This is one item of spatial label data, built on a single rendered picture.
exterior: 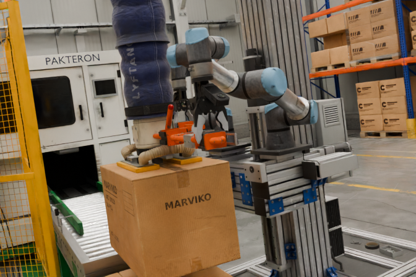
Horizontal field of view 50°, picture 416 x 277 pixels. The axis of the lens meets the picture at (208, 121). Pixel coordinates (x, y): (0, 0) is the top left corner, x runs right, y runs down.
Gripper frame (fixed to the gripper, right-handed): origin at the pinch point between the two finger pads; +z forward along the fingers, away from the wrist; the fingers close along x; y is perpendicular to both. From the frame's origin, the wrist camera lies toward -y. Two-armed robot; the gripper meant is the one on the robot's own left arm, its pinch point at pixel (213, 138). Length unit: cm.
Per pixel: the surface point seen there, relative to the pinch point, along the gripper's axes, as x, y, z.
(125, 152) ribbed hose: 11, 73, 7
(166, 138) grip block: 4.3, 32.7, 0.0
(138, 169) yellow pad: 13.6, 43.7, 11.2
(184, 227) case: 3.0, 30.1, 34.9
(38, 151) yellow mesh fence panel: 41, 173, 6
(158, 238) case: 14.0, 30.1, 36.3
